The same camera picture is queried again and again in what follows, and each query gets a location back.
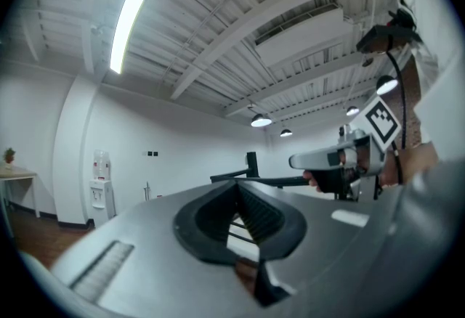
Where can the black square post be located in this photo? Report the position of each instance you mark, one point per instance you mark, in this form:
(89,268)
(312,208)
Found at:
(251,164)

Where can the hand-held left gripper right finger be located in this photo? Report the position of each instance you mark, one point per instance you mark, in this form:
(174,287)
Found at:
(327,255)

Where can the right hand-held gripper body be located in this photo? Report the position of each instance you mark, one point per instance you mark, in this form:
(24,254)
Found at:
(379,122)

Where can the black wall switches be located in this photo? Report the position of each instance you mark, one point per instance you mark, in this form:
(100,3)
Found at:
(150,154)

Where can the white water dispenser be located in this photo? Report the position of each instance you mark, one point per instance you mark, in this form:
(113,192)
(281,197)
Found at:
(102,200)

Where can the black metal railing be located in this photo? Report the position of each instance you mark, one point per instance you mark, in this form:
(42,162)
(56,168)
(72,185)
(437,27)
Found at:
(276,180)

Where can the long fluorescent ceiling light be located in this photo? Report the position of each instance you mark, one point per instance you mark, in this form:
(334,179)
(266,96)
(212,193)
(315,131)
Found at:
(126,31)

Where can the person's right forearm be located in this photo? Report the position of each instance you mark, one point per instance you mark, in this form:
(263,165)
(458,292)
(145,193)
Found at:
(417,162)

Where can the person's right hand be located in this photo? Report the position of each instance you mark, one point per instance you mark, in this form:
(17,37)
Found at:
(390,167)

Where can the black pendant lamp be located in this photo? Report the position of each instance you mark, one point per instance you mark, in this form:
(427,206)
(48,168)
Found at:
(261,121)
(352,111)
(286,133)
(387,85)

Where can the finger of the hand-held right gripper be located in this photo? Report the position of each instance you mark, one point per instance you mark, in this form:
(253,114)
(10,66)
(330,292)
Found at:
(312,159)

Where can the small potted plant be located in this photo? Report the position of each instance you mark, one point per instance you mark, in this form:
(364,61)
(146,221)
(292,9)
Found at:
(9,156)

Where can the person's white shirt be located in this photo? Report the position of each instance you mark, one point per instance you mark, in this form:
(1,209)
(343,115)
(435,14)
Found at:
(443,102)

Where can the large clear water jug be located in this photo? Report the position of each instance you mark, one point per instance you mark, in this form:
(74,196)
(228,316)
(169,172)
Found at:
(101,164)

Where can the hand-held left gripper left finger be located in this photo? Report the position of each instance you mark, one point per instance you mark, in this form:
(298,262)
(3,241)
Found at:
(145,255)

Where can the wooden table white legs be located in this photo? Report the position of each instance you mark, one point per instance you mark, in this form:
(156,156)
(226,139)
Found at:
(18,175)

